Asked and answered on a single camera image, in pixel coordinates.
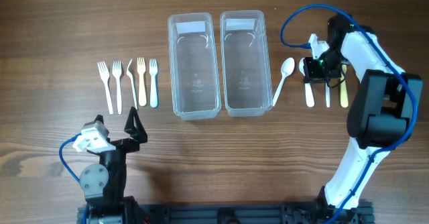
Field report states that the clear plastic container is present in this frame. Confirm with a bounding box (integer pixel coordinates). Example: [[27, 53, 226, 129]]
[[220, 10, 273, 117], [168, 13, 221, 121]]

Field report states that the long white plastic spoon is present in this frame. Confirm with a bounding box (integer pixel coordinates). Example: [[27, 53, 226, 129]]
[[273, 58, 295, 106]]

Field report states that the left clear plastic container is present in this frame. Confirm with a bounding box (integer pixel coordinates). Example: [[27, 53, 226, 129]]
[[168, 13, 221, 121]]

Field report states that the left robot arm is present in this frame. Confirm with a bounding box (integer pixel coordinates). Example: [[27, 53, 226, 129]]
[[73, 107, 150, 223]]

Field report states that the right clear plastic container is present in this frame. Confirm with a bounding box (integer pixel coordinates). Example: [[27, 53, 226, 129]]
[[220, 10, 273, 117]]

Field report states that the light blue plastic fork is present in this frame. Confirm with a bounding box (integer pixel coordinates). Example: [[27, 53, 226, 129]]
[[149, 58, 158, 108]]

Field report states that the white plastic fork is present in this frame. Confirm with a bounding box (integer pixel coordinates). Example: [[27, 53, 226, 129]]
[[97, 62, 113, 115], [112, 61, 123, 114], [126, 59, 138, 109]]

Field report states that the thin white plastic spoon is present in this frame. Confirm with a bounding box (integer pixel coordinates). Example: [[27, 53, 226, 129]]
[[325, 83, 330, 108]]

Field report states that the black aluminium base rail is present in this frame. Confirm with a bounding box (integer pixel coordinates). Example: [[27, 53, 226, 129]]
[[76, 201, 375, 224]]

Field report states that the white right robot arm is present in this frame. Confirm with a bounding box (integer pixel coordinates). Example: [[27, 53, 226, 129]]
[[301, 13, 423, 213]]

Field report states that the yellow plastic fork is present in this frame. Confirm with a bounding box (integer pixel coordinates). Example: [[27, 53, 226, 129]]
[[137, 57, 147, 106]]

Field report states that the wide-handled white spoon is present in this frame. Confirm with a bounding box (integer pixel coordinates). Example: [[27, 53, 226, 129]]
[[299, 58, 315, 107]]

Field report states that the yellow plastic spoon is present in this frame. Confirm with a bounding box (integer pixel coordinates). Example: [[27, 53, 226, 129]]
[[340, 64, 349, 108]]

